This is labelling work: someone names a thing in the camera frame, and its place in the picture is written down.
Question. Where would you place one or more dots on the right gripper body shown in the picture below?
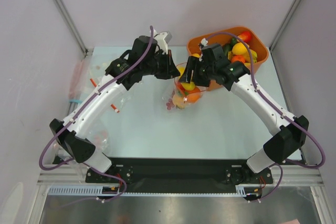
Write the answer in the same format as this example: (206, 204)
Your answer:
(197, 72)

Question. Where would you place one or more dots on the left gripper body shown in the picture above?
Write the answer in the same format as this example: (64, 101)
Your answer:
(158, 66)

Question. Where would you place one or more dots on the clear zip top bag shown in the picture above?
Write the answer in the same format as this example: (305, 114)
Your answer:
(171, 90)

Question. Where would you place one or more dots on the yellow orange peach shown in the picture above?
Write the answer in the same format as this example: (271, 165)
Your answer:
(178, 101)

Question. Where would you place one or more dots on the orange tangerine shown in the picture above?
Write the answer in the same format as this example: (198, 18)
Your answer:
(193, 95)

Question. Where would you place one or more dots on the red grape bunch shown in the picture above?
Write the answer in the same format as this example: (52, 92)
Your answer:
(170, 104)

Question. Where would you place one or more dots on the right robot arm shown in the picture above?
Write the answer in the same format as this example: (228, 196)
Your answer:
(287, 130)

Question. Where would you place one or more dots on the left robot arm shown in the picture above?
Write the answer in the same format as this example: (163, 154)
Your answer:
(149, 56)

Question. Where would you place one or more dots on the orange persimmon with leaves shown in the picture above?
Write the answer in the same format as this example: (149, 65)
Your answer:
(237, 58)

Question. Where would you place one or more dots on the dark green avocado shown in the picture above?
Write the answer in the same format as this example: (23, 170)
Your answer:
(233, 41)

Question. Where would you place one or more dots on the orange plastic bin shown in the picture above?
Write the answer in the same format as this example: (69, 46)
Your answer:
(257, 43)

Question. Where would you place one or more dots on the pile of clear bags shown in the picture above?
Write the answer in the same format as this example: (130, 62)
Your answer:
(72, 131)

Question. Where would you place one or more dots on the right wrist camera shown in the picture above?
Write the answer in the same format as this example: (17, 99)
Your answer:
(203, 46)

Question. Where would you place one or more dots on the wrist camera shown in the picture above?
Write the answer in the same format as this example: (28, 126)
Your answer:
(163, 38)
(203, 46)

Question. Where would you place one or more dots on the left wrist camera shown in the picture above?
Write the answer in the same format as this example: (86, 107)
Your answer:
(163, 38)

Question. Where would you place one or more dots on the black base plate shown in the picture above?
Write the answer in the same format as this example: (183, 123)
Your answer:
(164, 172)

